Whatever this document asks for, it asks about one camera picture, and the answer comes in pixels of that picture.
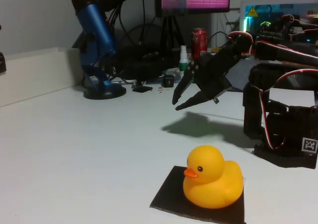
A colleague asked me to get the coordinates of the black square pad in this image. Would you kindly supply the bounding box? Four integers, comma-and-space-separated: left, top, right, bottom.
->
150, 165, 246, 224

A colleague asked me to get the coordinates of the yellow rubber duck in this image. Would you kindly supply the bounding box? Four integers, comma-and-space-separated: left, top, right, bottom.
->
183, 145, 244, 209

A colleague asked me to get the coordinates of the black desk device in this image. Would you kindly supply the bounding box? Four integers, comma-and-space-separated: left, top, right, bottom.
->
113, 43, 181, 82

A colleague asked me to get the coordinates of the black hanging cable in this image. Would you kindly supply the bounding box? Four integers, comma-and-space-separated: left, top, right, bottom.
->
138, 0, 147, 46

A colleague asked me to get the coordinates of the white green spray bottle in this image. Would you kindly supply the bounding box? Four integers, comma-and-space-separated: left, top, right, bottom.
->
178, 45, 189, 79

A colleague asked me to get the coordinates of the black tripod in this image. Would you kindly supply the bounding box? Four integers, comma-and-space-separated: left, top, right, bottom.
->
159, 15, 186, 61

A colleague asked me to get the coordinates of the grey desk mat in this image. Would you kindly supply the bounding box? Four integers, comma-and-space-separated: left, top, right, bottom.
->
225, 59, 251, 92

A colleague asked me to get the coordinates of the small black cube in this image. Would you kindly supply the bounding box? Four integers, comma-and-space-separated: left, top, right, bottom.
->
161, 74, 174, 87

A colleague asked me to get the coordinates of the black leader arm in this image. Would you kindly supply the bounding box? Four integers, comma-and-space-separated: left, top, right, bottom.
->
259, 14, 318, 45

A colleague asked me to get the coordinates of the small black object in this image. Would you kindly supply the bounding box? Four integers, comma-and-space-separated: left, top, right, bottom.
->
0, 52, 7, 74

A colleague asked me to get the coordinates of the clear plastic wrapper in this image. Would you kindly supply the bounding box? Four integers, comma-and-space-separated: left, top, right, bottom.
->
162, 68, 181, 82

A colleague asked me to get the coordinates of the white wooden box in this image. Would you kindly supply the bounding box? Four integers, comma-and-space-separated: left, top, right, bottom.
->
0, 47, 84, 108

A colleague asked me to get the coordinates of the small black base plate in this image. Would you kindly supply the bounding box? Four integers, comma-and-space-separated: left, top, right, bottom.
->
131, 79, 154, 93

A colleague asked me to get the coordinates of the red soda can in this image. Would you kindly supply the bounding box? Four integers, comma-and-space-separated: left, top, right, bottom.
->
190, 27, 208, 60

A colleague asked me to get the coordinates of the black white marker tag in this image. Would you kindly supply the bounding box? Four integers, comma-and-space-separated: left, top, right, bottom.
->
302, 137, 318, 153

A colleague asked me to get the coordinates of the blue microphone with stand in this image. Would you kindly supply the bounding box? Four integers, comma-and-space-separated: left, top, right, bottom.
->
71, 0, 127, 100

